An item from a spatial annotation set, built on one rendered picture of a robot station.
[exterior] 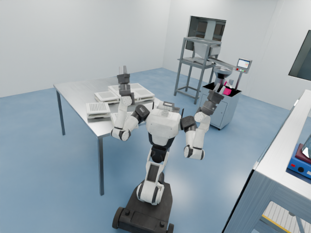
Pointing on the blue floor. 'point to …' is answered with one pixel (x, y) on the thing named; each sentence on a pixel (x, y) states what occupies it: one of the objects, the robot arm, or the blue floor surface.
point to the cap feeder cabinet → (222, 110)
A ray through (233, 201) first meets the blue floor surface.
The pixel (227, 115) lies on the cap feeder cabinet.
